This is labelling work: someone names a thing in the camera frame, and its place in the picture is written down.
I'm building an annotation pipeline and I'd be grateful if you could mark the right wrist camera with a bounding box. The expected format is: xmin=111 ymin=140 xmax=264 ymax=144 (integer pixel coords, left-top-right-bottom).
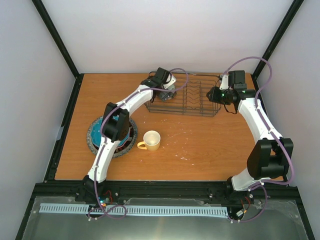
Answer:
xmin=219 ymin=73 xmax=229 ymax=91

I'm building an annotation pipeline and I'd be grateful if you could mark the yellow mug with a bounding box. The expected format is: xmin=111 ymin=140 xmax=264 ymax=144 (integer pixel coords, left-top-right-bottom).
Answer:
xmin=137 ymin=130 xmax=161 ymax=152

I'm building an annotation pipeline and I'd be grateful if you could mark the grey speckled large plate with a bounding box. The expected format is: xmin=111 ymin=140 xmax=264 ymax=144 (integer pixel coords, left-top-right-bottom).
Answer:
xmin=87 ymin=117 xmax=138 ymax=158

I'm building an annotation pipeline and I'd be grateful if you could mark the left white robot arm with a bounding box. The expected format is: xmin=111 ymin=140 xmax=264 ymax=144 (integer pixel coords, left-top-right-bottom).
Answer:
xmin=82 ymin=67 xmax=176 ymax=202

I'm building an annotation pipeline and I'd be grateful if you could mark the right black frame post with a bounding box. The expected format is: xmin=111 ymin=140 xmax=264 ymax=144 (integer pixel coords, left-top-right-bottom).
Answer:
xmin=251 ymin=0 xmax=305 ymax=78

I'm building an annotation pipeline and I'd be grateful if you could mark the blue dotted plate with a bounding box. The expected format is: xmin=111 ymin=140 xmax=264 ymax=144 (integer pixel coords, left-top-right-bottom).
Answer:
xmin=86 ymin=116 xmax=133 ymax=152

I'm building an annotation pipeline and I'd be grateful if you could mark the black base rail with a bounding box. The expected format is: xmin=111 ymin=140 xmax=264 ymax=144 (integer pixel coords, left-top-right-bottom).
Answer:
xmin=32 ymin=179 xmax=298 ymax=208

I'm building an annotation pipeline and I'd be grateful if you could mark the black frame post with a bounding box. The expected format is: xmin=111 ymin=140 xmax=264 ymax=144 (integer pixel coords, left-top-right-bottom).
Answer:
xmin=251 ymin=0 xmax=305 ymax=78
xmin=31 ymin=0 xmax=81 ymax=78

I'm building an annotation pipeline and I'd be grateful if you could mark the black wire dish rack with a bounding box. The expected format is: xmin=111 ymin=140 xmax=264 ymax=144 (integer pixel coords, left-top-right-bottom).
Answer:
xmin=144 ymin=72 xmax=222 ymax=117

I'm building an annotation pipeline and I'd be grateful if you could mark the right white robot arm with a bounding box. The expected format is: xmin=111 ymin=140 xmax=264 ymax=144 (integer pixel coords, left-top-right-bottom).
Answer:
xmin=206 ymin=70 xmax=294 ymax=192

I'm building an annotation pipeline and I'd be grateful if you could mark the left black frame post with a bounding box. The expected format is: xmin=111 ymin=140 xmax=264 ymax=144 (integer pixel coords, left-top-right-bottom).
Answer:
xmin=31 ymin=0 xmax=81 ymax=78

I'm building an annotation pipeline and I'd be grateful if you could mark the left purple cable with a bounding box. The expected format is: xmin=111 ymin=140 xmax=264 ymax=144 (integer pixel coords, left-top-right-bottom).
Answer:
xmin=87 ymin=67 xmax=189 ymax=221

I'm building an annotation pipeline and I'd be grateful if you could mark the light blue cable duct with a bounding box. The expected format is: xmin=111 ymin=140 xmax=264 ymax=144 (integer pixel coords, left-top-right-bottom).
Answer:
xmin=38 ymin=203 xmax=228 ymax=218

